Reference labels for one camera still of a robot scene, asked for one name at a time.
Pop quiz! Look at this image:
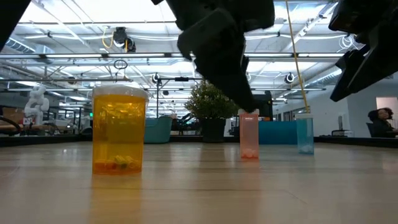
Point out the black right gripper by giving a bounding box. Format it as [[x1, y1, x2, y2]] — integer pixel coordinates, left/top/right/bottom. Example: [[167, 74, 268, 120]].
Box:
[[330, 29, 398, 103]]

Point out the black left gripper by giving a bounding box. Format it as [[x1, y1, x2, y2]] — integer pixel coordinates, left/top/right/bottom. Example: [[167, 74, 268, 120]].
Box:
[[150, 0, 276, 114]]

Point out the small pink pill bottle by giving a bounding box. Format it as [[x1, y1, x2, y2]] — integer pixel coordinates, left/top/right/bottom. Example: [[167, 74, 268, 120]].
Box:
[[238, 108, 261, 161]]

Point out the small blue pill bottle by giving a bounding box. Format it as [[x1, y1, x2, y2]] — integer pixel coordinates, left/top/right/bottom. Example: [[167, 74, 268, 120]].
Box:
[[294, 113, 315, 156]]

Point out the large orange pill bottle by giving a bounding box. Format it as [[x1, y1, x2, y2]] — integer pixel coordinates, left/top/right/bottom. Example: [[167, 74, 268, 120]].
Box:
[[91, 84, 149, 175]]

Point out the blue plastic bin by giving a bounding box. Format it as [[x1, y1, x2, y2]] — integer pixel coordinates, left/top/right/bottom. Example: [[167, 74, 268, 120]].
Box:
[[258, 120, 298, 146]]

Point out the teal plastic bin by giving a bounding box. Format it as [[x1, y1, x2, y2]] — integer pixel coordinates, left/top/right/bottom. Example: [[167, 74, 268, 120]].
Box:
[[144, 115, 174, 144]]

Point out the black background gantry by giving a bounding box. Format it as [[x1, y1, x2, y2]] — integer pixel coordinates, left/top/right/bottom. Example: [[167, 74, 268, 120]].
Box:
[[155, 76, 203, 118]]

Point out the person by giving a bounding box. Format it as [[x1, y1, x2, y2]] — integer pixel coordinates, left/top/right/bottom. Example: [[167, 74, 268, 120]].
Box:
[[368, 107, 396, 138]]

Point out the white desktop device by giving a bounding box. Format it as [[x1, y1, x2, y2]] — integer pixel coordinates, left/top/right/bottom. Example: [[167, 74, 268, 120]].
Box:
[[331, 112, 355, 138]]

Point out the small potted green plant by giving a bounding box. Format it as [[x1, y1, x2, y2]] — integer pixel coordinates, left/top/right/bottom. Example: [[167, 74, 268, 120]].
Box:
[[185, 79, 241, 144]]

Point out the white humanoid robot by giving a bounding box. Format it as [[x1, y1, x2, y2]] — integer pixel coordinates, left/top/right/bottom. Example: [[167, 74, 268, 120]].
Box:
[[24, 85, 50, 127]]

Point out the brown cardboard box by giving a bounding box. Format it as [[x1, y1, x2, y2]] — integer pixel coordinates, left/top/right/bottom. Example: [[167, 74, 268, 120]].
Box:
[[0, 107, 25, 125]]

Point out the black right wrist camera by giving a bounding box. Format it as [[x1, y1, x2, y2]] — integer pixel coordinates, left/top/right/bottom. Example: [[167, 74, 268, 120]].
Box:
[[328, 0, 379, 35]]

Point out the yellow hanging cable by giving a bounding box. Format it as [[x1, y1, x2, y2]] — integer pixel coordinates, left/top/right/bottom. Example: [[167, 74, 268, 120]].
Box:
[[284, 0, 311, 114]]

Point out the black hanging cable loop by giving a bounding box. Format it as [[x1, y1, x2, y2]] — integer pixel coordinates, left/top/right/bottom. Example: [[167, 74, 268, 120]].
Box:
[[113, 58, 129, 71]]

